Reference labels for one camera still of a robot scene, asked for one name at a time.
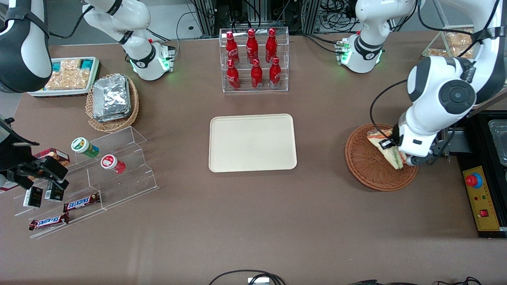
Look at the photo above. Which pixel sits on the green lid snack can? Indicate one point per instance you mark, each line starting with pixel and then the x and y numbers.
pixel 83 146

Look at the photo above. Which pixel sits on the yellow control panel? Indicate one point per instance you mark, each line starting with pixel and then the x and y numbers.
pixel 485 202

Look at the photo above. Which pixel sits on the Snickers chocolate bar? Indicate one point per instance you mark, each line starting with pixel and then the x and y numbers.
pixel 81 202
pixel 48 221

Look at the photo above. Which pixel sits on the silver foil pouch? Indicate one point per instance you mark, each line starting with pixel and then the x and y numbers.
pixel 115 117
pixel 113 95

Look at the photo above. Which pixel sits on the tan wicker basket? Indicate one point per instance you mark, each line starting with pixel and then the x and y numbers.
pixel 132 107

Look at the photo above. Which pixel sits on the cream plastic tray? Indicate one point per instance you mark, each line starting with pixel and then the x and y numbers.
pixel 253 142

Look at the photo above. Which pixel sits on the clear acrylic stepped display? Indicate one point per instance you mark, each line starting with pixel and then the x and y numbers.
pixel 126 178

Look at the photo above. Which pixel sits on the red lid snack can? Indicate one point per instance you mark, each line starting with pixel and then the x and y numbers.
pixel 111 163

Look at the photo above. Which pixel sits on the white plastic snack tray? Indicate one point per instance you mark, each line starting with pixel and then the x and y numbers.
pixel 39 93

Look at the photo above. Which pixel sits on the vegetable sandwich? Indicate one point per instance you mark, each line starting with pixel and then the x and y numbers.
pixel 390 155

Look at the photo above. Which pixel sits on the reddish brown round wicker basket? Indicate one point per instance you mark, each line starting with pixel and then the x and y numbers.
pixel 366 166

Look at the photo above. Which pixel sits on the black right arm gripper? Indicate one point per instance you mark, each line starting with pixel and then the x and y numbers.
pixel 12 156

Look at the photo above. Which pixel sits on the red emergency stop button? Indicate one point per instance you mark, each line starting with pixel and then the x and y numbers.
pixel 473 180

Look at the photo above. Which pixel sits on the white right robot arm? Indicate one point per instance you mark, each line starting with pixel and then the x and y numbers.
pixel 138 16

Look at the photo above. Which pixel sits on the aluminium frame rack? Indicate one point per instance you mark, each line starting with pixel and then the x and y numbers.
pixel 253 14

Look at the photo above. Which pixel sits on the clear acrylic bottle rack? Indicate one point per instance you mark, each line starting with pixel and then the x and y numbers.
pixel 283 59

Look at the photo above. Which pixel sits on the small black box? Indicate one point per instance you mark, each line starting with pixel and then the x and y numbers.
pixel 54 192
pixel 33 197

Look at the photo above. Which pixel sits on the brown chocolate box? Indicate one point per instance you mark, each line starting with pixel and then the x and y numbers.
pixel 55 155

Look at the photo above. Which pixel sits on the small white device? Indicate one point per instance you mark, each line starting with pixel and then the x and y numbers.
pixel 258 281

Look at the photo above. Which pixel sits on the steel pan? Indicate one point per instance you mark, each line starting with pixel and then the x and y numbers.
pixel 499 142

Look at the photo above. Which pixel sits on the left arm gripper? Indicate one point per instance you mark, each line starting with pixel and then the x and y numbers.
pixel 386 143

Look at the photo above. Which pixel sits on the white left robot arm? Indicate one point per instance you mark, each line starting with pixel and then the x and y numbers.
pixel 431 75

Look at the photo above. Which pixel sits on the clear cracker snack pack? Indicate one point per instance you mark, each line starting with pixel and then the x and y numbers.
pixel 70 64
pixel 67 80
pixel 459 38
pixel 439 52

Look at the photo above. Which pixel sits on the teal snack pack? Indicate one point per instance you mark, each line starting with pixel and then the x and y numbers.
pixel 57 65
pixel 86 64

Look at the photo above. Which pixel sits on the red Coca-Cola bottle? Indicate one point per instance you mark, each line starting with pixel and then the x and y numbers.
pixel 271 44
pixel 252 45
pixel 233 76
pixel 275 73
pixel 232 46
pixel 257 75

